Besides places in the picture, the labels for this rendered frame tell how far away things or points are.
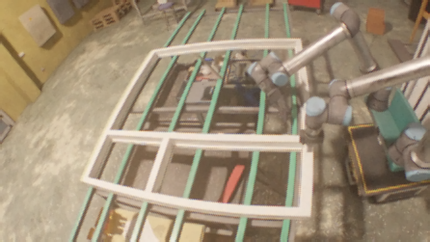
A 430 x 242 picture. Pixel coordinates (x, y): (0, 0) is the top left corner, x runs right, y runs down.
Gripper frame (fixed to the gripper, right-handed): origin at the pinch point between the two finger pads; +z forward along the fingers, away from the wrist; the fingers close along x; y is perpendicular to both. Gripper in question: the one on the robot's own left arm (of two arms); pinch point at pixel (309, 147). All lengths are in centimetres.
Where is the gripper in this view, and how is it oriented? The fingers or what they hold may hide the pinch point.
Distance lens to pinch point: 124.9
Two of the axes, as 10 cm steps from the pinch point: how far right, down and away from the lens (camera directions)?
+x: 9.4, 0.2, -3.4
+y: -2.2, 7.9, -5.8
